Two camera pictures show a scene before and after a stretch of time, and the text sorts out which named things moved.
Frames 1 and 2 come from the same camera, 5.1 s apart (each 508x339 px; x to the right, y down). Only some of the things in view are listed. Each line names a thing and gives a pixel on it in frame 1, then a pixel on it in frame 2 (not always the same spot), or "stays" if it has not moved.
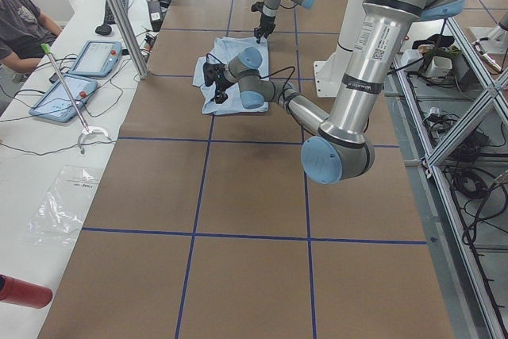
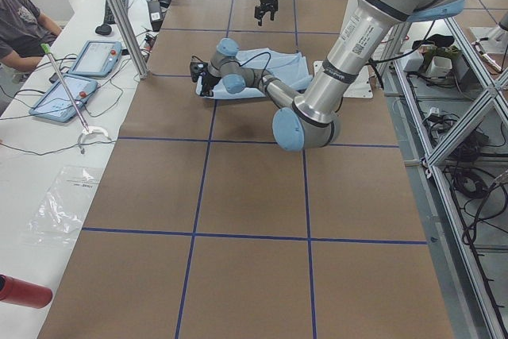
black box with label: [155, 13] stays
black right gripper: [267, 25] → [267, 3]
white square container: [439, 67] stays
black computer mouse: [103, 29] stays
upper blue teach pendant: [97, 59] stays
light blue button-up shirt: [222, 50] → [287, 67]
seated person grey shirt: [25, 30] stays
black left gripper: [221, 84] → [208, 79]
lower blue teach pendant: [59, 102] stays
